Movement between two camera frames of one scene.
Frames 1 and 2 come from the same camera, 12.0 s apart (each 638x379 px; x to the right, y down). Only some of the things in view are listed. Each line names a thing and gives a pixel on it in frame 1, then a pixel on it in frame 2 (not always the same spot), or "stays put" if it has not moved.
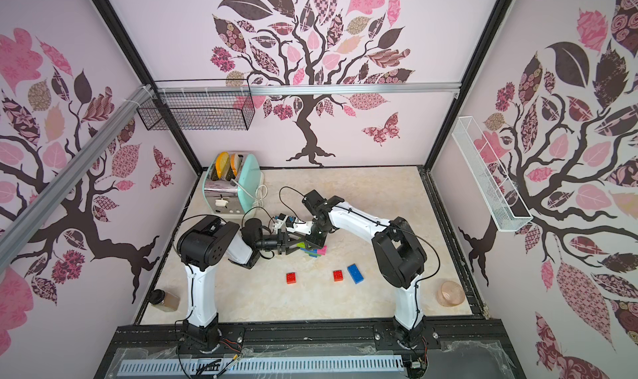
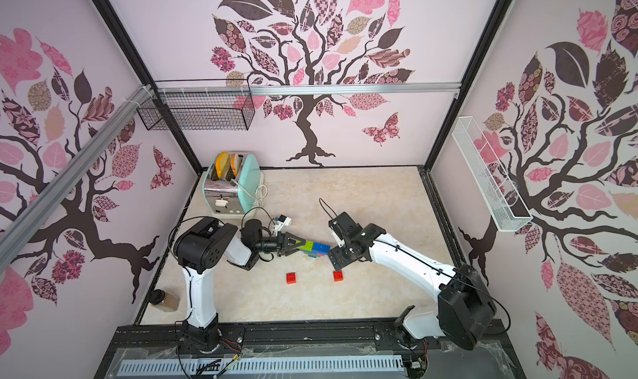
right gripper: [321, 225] to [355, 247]
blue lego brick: [355, 273] to [319, 248]
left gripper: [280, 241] stays put
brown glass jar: [164, 302] stays put
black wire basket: [199, 105] stays put
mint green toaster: [233, 184] stays put
